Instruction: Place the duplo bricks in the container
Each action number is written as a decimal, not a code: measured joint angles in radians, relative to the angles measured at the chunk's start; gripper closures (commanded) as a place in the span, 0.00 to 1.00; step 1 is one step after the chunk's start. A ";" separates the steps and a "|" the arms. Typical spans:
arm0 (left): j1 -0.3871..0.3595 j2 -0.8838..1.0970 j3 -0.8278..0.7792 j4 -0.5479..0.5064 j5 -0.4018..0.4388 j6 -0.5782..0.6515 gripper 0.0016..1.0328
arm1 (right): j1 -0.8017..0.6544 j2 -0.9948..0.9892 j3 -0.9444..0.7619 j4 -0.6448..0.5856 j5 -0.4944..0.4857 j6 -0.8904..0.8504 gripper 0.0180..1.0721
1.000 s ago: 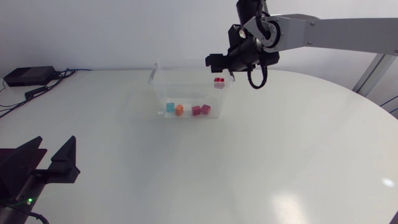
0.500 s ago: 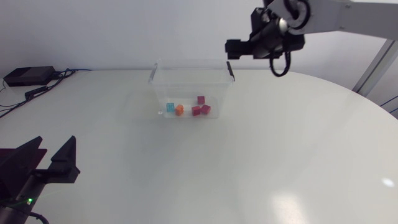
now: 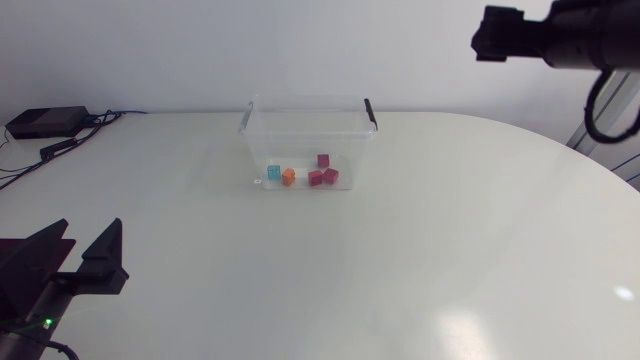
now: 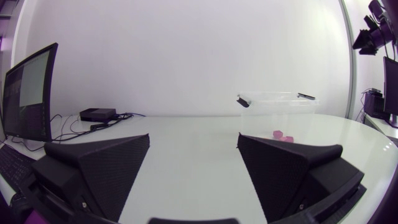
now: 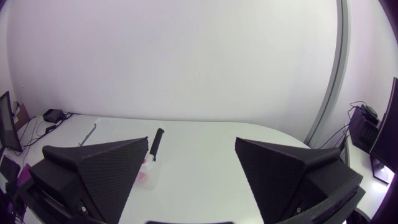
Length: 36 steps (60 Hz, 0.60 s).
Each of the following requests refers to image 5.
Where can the black power brick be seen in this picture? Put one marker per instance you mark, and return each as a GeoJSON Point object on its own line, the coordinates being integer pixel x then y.
{"type": "Point", "coordinates": [53, 115]}

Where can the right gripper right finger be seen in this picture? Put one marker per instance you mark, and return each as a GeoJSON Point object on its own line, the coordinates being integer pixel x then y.
{"type": "Point", "coordinates": [276, 177]}

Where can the dark screen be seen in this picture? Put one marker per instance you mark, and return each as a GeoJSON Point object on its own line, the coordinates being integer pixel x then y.
{"type": "Point", "coordinates": [387, 140]}
{"type": "Point", "coordinates": [7, 124]}

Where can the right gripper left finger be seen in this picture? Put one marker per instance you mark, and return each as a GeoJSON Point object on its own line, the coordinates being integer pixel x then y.
{"type": "Point", "coordinates": [105, 177]}

